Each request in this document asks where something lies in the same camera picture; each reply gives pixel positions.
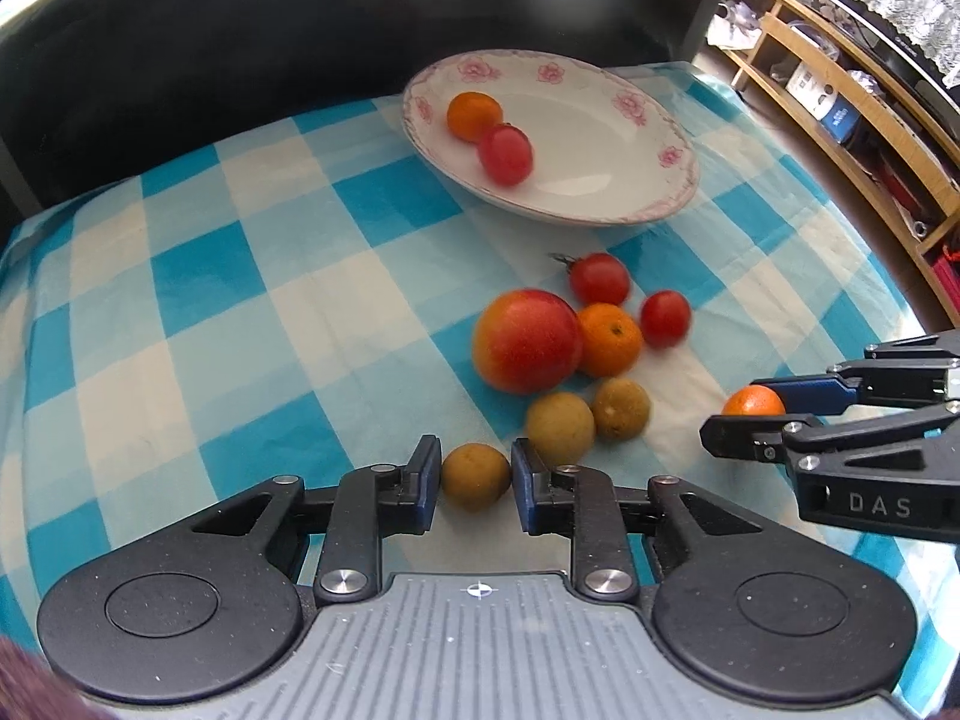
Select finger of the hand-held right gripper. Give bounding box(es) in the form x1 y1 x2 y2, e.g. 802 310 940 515
700 405 960 470
752 335 960 415

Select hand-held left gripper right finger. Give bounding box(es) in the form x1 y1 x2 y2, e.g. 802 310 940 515
512 437 758 605

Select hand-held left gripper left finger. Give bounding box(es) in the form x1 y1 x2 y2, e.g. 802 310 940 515
191 435 442 605

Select small orange mandarin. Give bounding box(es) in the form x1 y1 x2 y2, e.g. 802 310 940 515
447 91 505 143
577 303 644 378
721 385 787 417

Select brown longan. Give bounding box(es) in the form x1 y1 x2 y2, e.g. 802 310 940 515
525 392 597 466
591 378 652 442
440 443 513 512

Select red cherry tomato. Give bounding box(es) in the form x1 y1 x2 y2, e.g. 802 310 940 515
478 124 534 186
640 290 692 348

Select large red apple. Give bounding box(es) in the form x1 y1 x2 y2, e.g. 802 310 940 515
472 289 584 395

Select red tomato with stem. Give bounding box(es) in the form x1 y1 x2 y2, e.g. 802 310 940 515
550 251 631 307

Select white floral rim plate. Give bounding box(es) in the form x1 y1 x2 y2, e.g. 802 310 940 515
401 50 701 227

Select red item on shelf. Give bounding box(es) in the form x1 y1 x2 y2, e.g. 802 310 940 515
874 157 931 218

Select blue white checked tablecloth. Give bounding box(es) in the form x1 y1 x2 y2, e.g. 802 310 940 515
0 60 960 720

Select blue box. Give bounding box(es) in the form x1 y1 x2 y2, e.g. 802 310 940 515
821 101 860 140

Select wooden shelf unit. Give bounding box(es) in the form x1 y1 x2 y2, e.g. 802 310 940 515
731 0 960 327

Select white box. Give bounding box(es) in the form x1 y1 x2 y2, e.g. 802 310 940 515
787 64 837 117

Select black television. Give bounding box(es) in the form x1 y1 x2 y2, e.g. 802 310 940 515
814 0 960 117

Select clear plastic container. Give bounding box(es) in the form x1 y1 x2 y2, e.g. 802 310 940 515
787 19 841 61

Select white papers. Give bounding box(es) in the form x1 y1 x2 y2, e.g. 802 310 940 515
705 0 762 50

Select maroon cloth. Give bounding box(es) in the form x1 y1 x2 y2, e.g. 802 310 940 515
0 637 83 720

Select black sofa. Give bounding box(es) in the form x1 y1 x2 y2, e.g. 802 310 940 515
0 0 728 233

